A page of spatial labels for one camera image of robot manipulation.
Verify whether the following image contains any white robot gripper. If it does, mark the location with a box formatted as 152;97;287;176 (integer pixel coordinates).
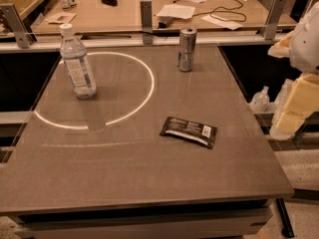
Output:
268;2;319;74

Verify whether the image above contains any grey metal bracket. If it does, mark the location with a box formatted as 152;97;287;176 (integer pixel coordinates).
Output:
260;0;286;40
140;0;153;45
0;3;33;49

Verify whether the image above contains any black rxbar chocolate wrapper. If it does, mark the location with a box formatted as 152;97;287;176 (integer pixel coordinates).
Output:
159;117;217;149

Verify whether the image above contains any grey metal bracket middle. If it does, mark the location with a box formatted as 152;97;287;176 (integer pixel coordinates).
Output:
140;0;153;45

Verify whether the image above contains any white paper sheet right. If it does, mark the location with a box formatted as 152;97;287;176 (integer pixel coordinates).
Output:
202;15;242;30

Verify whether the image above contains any grey metal bracket right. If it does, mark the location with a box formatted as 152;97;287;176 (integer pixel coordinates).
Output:
260;0;286;40

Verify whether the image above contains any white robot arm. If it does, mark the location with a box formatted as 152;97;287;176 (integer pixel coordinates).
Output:
268;2;319;140

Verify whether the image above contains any small card on desk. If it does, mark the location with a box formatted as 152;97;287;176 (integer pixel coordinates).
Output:
46;12;76;24

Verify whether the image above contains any silver redbull can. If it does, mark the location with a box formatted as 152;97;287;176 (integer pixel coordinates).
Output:
177;27;197;72

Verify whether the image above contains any small sanitizer bottle left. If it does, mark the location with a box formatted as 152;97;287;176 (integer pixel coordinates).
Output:
249;86;269;113

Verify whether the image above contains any white paper sheet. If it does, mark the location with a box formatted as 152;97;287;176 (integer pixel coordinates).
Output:
157;4;195;19
202;15;242;30

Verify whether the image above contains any white paper sheet centre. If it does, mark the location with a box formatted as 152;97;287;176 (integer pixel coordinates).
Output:
157;4;195;19

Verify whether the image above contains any black object on desk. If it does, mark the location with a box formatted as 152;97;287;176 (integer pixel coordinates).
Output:
101;0;118;7

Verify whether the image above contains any clear plastic water bottle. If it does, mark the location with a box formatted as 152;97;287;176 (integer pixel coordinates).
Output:
60;23;97;99

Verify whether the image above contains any grey metal bracket left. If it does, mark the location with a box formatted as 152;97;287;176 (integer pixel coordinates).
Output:
0;3;33;49

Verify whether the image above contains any wooden back desk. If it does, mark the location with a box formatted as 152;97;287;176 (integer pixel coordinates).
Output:
31;0;298;36

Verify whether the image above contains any black cable on desk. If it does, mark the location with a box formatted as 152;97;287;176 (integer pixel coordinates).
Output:
172;0;248;23

